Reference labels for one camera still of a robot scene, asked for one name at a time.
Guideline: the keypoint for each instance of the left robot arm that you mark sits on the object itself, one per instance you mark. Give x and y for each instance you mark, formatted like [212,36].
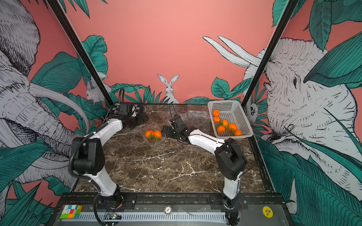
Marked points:
[87,160]

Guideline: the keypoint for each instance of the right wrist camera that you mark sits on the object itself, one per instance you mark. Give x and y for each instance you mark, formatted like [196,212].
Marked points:
[178,124]

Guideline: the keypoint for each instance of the yellow round sticker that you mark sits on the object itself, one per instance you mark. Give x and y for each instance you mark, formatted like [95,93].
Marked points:
[267,211]

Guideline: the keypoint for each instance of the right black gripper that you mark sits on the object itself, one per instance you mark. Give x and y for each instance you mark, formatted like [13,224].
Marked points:
[170,130]

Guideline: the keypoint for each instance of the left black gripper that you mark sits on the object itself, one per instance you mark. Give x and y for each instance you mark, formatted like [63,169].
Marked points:
[141,120]

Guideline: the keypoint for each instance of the black white checkerboard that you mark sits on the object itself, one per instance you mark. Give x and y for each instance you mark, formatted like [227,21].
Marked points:
[139,108]

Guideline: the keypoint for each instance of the clear clamshell container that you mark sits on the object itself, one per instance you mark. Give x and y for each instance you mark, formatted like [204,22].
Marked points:
[198,114]
[153,141]

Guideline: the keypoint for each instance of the left black frame post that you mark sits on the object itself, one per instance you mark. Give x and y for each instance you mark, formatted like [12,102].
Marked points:
[73,37]

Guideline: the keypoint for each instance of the black frame post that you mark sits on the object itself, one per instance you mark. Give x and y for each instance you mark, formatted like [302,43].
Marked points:
[73,37]
[285,17]

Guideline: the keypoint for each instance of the orange with leaf centre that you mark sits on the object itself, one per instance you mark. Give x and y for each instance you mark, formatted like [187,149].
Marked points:
[232,127]

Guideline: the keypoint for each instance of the colourful rubik cube front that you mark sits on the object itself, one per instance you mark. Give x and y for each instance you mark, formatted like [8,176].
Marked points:
[71,211]

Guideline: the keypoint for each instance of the right black frame post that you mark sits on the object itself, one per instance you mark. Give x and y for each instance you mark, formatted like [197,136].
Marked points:
[285,17]

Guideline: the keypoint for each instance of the white slotted cable duct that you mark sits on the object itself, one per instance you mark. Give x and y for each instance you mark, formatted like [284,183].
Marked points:
[214,217]

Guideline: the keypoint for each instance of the white perforated plastic basket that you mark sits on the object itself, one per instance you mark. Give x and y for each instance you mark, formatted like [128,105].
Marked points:
[233,112]

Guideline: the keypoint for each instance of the black front rail frame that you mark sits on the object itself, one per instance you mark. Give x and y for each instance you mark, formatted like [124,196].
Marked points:
[248,210]

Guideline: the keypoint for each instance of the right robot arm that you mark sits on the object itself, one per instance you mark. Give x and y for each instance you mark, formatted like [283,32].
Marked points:
[229,156]

